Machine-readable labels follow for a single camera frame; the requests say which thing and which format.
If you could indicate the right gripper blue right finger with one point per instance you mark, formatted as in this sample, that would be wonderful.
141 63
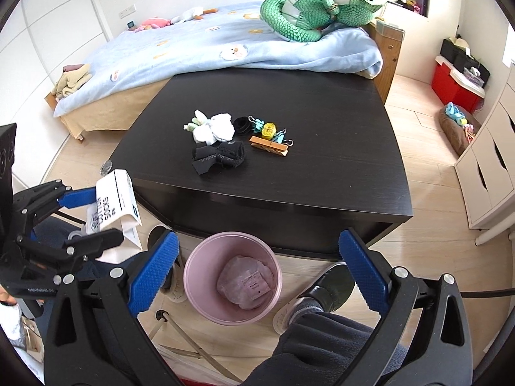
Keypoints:
373 285

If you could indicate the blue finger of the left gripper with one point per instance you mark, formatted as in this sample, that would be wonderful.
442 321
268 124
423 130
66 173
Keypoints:
78 198

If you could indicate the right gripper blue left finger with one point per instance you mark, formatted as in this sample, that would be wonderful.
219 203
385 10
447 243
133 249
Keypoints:
144 283

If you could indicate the white cotton socks box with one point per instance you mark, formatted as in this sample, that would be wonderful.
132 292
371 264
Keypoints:
115 207

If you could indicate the black socks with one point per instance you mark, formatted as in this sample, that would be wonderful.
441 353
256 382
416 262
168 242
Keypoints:
227 154

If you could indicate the green white twisted sock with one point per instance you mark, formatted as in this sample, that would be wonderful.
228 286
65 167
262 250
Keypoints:
198 120

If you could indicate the black hair scrunchie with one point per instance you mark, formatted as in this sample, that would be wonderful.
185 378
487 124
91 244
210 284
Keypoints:
242 125

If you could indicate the wooden clothespin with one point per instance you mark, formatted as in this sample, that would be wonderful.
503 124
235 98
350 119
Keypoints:
269 146

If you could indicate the yellow tape roll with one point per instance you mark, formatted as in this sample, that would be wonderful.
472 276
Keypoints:
268 131

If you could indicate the teal binder clip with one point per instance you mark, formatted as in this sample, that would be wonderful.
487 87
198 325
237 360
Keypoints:
256 124

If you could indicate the pink trash bin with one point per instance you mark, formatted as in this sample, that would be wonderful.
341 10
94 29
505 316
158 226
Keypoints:
206 262

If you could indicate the folded beige towels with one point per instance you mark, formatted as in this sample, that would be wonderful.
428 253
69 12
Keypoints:
71 81

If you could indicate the black wooden table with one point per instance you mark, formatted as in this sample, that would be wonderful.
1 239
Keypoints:
291 157

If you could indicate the white drawer cabinet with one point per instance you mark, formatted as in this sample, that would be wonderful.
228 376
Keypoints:
485 170

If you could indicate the blue binder clip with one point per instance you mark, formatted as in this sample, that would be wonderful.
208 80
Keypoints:
280 138

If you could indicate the brown pet bed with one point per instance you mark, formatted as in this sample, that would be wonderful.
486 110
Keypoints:
454 132

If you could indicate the pink plush toy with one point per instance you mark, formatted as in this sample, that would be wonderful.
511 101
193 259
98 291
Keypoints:
153 23

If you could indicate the white goose plush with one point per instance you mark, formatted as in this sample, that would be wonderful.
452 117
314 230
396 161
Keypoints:
192 14

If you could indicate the red storage box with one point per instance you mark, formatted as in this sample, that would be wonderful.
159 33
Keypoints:
451 86

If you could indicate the light blue blanket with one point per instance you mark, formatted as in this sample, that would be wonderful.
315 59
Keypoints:
234 36

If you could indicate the green dragon plush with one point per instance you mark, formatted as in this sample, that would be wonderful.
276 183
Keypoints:
303 21

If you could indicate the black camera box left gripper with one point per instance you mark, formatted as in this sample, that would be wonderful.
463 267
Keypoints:
7 148

